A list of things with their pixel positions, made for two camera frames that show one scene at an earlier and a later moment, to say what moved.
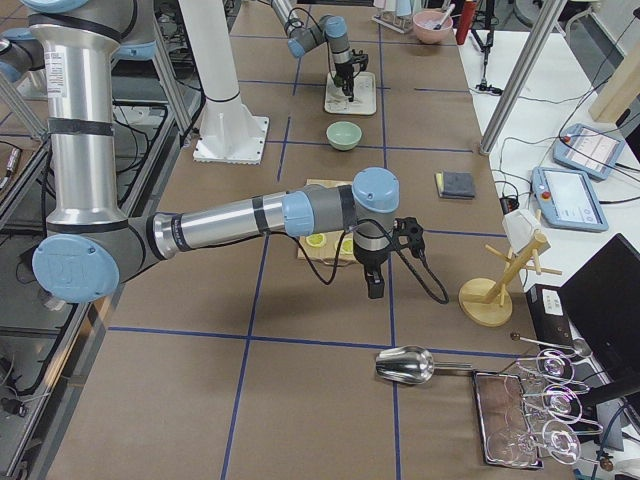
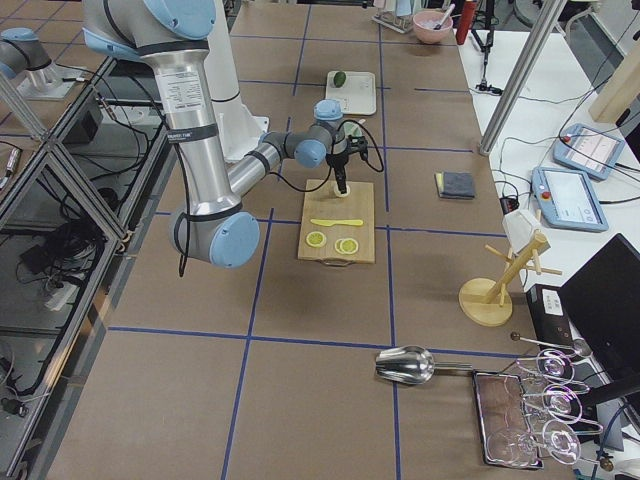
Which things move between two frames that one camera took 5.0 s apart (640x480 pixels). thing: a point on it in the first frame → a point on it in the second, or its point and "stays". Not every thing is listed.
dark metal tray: (507, 432) stays
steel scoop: (411, 364) stays
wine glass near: (514, 448) stays
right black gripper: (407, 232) → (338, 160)
